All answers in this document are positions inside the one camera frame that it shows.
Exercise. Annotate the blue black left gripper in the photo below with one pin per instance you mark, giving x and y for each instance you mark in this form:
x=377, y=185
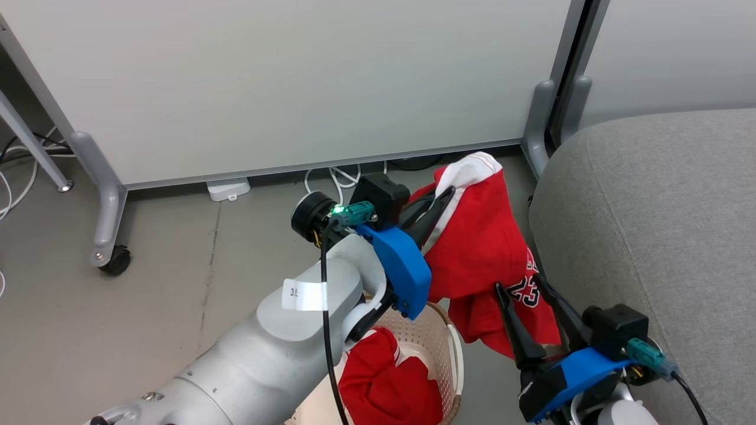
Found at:
x=407, y=271

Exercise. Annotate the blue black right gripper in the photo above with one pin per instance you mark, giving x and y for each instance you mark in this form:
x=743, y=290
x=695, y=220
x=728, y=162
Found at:
x=561, y=383

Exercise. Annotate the red jersey number 23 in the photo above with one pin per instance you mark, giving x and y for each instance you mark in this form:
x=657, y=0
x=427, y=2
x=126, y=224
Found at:
x=478, y=236

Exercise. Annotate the red and white garment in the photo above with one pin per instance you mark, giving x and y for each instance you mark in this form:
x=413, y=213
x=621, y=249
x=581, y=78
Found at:
x=384, y=389

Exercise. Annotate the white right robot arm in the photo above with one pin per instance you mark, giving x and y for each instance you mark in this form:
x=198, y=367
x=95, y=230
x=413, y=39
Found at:
x=617, y=410

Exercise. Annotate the cream perforated laundry basket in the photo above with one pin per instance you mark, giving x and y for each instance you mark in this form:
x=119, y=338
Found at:
x=426, y=348

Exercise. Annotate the grey fabric sofa seat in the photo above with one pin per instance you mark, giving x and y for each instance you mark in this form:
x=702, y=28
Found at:
x=649, y=224

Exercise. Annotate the black round left gripper motor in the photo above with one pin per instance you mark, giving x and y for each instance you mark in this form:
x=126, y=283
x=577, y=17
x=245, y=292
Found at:
x=310, y=217

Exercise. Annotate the white label sticker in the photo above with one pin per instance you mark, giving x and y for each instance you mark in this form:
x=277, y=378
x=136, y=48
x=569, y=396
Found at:
x=304, y=295

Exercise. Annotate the white partition panel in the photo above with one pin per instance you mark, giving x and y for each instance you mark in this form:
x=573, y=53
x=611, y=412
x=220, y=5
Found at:
x=295, y=82
x=667, y=53

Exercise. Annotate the black caster wheel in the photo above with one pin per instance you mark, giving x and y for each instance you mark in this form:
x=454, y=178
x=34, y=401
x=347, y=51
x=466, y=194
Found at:
x=116, y=261

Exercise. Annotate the grey partition foot with caster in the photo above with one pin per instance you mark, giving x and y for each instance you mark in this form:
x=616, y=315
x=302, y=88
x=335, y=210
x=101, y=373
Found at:
x=105, y=195

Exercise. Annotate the grey metal table leg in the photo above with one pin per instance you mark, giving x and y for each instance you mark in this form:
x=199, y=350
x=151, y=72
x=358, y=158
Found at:
x=32, y=144

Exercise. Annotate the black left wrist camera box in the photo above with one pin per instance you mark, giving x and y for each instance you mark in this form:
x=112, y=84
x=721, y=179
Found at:
x=381, y=198

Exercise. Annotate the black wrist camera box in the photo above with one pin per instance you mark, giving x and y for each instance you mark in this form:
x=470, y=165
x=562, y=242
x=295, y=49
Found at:
x=614, y=330
x=381, y=198

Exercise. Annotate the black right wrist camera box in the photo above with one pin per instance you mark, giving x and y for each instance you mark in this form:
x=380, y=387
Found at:
x=614, y=330

